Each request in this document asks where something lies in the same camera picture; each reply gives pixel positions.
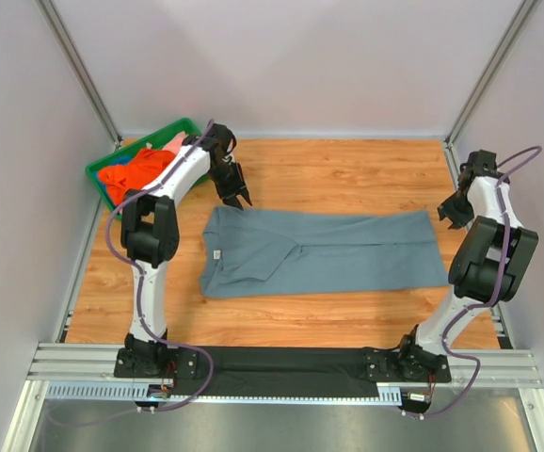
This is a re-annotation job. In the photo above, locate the grey-blue t shirt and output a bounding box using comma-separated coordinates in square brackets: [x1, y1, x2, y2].
[200, 207, 447, 299]

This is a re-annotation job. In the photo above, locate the left aluminium corner post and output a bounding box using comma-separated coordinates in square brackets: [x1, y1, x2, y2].
[36, 0, 122, 145]

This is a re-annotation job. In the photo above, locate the grey slotted cable duct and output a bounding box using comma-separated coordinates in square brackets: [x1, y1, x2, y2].
[45, 381, 405, 406]

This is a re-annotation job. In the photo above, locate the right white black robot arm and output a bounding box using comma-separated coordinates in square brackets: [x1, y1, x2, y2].
[363, 150, 539, 383]

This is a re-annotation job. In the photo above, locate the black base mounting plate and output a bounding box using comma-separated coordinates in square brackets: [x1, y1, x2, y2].
[113, 347, 452, 398]

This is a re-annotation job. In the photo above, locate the green plastic bin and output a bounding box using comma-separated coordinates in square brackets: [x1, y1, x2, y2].
[86, 118, 200, 211]

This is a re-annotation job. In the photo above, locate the right aluminium corner post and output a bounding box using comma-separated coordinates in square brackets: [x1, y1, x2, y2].
[444, 0, 541, 148]

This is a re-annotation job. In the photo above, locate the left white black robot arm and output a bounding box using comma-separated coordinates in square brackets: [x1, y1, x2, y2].
[106, 121, 251, 379]

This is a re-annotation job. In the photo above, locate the orange t shirt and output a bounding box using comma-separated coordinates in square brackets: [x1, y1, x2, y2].
[119, 148, 176, 204]

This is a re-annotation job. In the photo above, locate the aluminium frame rail front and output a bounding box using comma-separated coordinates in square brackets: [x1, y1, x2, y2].
[4, 341, 544, 451]

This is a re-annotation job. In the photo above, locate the aluminium corner post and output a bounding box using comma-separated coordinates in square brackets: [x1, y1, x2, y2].
[36, 0, 122, 145]
[444, 0, 541, 148]

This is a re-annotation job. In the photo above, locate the pink t shirt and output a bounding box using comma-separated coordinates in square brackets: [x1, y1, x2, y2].
[162, 132, 188, 154]

